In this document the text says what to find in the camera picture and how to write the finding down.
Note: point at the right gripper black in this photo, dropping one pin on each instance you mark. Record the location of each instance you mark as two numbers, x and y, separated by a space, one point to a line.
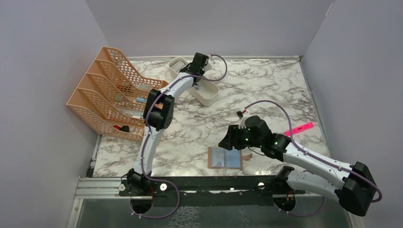
232 138

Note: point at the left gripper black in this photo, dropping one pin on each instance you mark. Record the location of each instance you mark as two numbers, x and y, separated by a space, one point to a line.
202 71

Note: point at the brown leather card holder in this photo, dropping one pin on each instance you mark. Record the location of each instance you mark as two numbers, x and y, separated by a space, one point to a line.
233 159

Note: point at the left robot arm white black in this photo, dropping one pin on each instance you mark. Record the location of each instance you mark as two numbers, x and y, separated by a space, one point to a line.
158 115

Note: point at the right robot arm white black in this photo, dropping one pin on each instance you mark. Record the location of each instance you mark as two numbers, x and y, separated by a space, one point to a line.
351 185

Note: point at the white oblong plastic tray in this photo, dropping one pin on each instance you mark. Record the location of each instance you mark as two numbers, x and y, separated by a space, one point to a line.
205 92

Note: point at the blue item in organizer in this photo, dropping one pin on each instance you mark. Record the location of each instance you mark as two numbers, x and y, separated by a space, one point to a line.
141 100

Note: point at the pink highlighter marker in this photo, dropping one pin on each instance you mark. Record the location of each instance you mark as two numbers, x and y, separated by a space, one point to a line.
298 129

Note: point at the orange mesh file organizer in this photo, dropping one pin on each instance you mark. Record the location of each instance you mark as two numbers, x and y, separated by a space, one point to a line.
106 95

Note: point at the red black item in organizer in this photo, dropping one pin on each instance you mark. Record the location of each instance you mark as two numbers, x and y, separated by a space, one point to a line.
124 128

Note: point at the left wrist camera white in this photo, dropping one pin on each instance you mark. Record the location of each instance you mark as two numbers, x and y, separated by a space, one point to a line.
210 64

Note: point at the black mounting rail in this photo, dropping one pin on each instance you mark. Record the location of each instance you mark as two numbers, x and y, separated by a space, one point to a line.
205 191

